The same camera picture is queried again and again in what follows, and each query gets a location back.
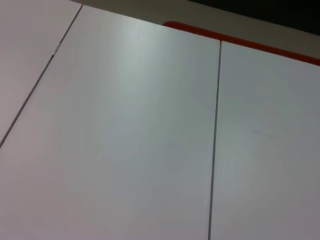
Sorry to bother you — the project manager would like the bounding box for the red edge strip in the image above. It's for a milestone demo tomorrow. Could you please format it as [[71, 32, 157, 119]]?
[[162, 20, 320, 67]]

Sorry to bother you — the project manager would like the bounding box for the black panel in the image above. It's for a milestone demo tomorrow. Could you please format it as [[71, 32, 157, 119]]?
[[186, 0, 320, 36]]

